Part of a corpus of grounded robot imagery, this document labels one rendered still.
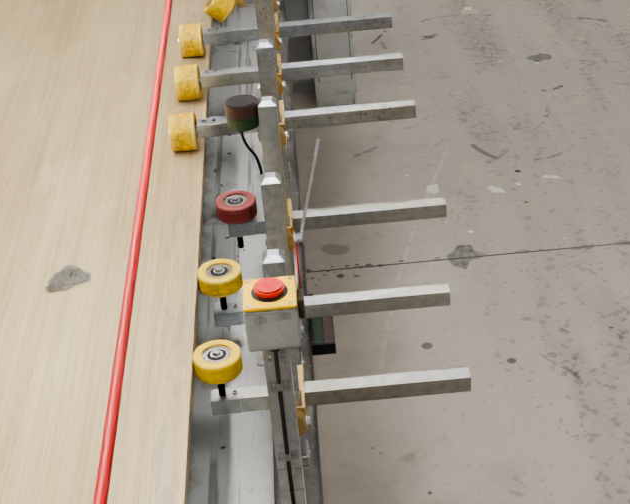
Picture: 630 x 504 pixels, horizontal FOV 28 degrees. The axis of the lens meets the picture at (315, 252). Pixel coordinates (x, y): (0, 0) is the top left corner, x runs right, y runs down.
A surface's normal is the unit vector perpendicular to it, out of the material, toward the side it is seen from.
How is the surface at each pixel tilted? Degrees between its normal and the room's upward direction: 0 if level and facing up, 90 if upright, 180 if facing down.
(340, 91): 90
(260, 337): 90
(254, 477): 0
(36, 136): 0
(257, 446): 0
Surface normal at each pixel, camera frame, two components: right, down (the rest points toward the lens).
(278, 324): 0.05, 0.53
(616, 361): -0.07, -0.84
